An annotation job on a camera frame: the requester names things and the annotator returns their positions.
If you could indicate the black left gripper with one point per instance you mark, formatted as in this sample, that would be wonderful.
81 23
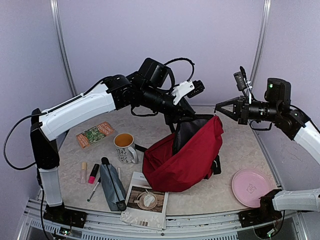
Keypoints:
184 108

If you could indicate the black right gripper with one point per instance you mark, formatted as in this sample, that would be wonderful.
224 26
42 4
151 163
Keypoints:
242 117

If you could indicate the red student backpack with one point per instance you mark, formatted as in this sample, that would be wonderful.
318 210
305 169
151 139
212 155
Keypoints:
185 157

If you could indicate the coffee cover notebook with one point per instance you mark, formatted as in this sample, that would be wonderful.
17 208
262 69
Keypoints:
145 207

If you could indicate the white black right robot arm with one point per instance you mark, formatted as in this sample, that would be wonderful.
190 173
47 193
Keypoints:
294 123

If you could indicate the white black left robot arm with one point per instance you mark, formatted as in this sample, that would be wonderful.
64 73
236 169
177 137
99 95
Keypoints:
152 86

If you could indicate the white mug with tea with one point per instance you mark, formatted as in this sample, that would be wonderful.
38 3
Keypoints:
125 148

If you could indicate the pink plate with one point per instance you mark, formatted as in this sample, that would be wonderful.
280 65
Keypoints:
249 185

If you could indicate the small white marker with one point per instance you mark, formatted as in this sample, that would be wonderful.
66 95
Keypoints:
119 172

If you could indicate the orange green paperback book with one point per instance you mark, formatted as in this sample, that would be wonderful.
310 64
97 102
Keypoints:
95 135

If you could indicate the grey pencil case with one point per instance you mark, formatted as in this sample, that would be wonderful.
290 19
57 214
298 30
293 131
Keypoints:
112 186

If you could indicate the beige eraser stick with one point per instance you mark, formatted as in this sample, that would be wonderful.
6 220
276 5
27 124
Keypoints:
83 173

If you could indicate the pink black highlighter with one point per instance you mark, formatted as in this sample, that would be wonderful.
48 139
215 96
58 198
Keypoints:
93 174

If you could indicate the green white pen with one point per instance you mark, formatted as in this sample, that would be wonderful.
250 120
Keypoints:
93 190

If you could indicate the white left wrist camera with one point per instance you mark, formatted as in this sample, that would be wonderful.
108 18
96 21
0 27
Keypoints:
182 90

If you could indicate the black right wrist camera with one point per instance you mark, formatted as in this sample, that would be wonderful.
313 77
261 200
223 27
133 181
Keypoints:
243 83

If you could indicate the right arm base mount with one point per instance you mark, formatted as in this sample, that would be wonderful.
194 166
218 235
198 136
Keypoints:
263 214

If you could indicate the right aluminium frame post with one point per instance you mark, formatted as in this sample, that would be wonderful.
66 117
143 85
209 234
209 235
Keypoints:
261 39

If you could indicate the aluminium frame post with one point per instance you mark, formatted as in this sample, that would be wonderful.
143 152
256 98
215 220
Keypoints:
261 39
54 6

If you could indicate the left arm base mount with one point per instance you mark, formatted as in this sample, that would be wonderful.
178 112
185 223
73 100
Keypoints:
65 216

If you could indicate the left aluminium frame post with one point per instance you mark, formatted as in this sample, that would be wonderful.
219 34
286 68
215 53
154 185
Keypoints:
54 6

